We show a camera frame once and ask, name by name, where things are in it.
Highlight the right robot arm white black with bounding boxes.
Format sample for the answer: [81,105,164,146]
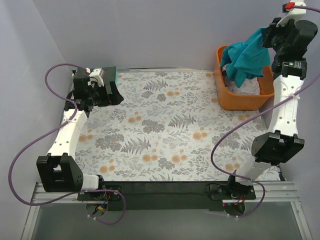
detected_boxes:
[225,17,318,199]

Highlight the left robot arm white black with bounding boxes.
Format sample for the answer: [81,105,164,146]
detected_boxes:
[36,66,124,200]

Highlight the folded dark grey t shirt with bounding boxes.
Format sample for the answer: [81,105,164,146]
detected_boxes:
[102,66,117,84]

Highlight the white garment in basket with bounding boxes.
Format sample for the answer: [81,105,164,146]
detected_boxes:
[223,76,260,95]

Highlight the floral patterned table mat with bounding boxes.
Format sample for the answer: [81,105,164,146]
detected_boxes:
[75,71,266,181]

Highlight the orange plastic basket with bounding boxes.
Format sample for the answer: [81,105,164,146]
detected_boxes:
[213,45,274,111]

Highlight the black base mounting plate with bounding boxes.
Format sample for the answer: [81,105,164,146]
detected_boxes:
[77,181,256,212]

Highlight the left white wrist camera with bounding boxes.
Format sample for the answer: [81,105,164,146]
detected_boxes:
[85,68,105,87]

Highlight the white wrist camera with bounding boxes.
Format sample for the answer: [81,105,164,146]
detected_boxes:
[276,0,306,27]
[85,68,105,87]

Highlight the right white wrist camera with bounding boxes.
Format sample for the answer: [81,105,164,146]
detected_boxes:
[276,0,306,27]

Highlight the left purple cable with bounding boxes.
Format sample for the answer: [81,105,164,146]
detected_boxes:
[8,63,127,225]

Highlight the aluminium frame rail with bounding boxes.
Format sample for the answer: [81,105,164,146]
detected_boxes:
[31,181,300,204]

